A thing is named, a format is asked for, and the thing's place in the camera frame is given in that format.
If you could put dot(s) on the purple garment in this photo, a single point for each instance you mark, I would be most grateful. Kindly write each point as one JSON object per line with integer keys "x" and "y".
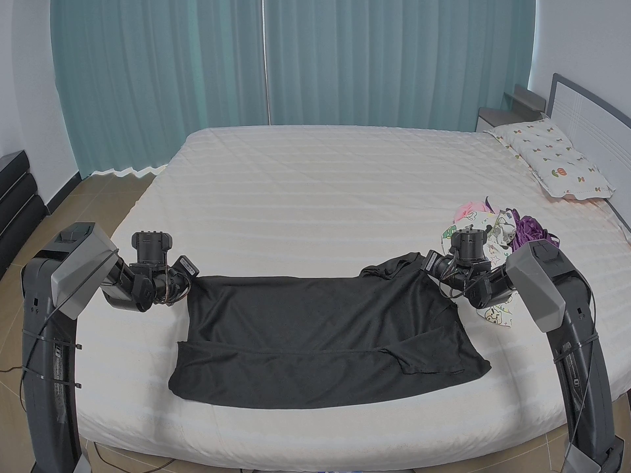
{"x": 530, "y": 229}

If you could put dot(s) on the white printed pyjama top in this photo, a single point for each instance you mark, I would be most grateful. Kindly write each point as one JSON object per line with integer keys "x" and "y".
{"x": 495, "y": 316}

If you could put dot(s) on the grey bedside table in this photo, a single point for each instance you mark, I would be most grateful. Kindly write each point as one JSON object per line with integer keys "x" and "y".
{"x": 503, "y": 115}

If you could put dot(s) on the black chest of drawers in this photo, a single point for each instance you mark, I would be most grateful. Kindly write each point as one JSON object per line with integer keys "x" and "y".
{"x": 17, "y": 205}

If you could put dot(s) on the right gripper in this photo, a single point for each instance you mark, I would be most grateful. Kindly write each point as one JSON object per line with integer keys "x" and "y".
{"x": 436, "y": 265}

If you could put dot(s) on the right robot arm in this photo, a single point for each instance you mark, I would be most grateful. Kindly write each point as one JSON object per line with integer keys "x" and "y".
{"x": 537, "y": 284}

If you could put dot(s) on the black T-shirt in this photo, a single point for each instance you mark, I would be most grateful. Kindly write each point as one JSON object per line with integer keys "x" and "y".
{"x": 320, "y": 333}

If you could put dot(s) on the bed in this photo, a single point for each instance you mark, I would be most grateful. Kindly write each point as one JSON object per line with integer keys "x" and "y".
{"x": 320, "y": 190}

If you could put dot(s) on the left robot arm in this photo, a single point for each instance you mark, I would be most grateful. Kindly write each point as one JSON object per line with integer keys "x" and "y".
{"x": 74, "y": 269}

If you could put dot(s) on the white printed pillow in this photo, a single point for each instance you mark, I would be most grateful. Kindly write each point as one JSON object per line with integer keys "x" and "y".
{"x": 552, "y": 158}

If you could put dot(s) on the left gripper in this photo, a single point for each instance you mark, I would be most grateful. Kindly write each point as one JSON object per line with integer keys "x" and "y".
{"x": 185, "y": 274}

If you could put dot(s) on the blue-green curtain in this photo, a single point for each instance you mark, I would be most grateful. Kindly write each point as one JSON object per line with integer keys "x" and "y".
{"x": 162, "y": 67}
{"x": 394, "y": 42}

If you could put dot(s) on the white curtain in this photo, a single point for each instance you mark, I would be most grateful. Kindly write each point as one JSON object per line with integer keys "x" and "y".
{"x": 128, "y": 170}

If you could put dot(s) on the pink printed garment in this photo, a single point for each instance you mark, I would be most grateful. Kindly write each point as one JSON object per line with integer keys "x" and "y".
{"x": 471, "y": 211}

